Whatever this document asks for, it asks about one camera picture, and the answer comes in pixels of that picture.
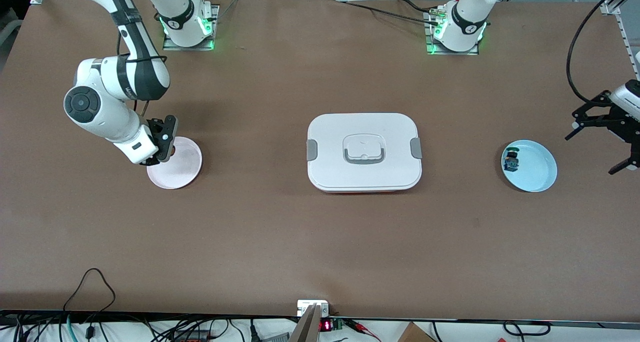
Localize white lunch box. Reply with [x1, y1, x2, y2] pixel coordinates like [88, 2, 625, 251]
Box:
[306, 113, 423, 194]

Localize brown cardboard box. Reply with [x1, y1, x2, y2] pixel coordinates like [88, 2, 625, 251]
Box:
[397, 322, 437, 342]

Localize pink plate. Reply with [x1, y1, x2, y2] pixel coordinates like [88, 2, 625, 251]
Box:
[146, 136, 203, 190]

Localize light blue plate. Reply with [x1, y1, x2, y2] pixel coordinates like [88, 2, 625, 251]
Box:
[501, 139, 558, 193]

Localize small white socket block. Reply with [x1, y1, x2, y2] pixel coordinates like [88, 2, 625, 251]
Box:
[297, 300, 330, 317]

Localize aluminium bar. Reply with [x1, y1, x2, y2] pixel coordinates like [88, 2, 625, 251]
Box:
[289, 303, 322, 342]

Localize red clip lead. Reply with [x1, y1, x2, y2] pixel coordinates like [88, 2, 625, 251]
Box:
[347, 319, 382, 342]

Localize perforated metal rail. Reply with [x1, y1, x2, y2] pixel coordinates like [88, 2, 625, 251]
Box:
[617, 14, 640, 80]

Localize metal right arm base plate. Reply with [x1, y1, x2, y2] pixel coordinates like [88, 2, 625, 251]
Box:
[162, 4, 220, 51]

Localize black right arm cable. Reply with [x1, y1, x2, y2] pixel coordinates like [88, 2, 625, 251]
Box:
[116, 24, 168, 120]

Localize green push-button switch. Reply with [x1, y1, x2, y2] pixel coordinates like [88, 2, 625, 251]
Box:
[503, 146, 521, 173]

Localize thin grey wire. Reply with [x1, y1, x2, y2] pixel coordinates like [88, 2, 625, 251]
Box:
[215, 0, 242, 23]

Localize black looped cable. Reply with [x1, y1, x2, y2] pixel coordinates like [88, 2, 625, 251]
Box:
[62, 268, 117, 314]

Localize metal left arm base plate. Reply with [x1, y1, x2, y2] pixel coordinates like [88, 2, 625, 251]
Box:
[425, 9, 480, 56]

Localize black flat-loop cable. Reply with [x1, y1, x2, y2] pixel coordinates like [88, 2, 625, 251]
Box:
[502, 321, 552, 337]

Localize short black table cable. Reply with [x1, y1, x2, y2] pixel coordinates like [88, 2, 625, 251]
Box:
[397, 0, 436, 14]

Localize long black table cable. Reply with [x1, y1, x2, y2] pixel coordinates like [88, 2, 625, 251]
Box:
[342, 1, 441, 27]

